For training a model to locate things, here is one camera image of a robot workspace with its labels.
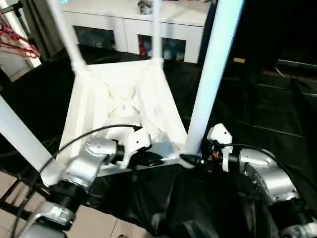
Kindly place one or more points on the white plastic table top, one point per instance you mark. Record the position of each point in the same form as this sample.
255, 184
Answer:
86, 104

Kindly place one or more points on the white plastic table leg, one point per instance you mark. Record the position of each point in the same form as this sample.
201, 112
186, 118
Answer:
67, 37
210, 74
157, 34
22, 134

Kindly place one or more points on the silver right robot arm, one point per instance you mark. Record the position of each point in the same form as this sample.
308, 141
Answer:
272, 178

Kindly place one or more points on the black mat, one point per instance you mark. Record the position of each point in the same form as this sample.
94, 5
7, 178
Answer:
260, 111

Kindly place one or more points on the black case with brass label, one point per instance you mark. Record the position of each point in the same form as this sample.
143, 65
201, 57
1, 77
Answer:
239, 60

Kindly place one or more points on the dark long metal bar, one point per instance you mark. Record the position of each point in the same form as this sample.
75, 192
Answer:
297, 65

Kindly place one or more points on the white cabinet with glass doors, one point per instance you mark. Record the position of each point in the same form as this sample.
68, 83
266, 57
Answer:
99, 17

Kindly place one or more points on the dark grey curtain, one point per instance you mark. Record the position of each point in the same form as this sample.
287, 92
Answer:
42, 29

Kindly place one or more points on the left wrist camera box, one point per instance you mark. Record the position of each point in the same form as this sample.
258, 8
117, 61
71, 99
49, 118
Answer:
136, 141

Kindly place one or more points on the black metal folding frame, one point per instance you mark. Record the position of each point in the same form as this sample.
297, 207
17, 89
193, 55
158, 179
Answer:
12, 205

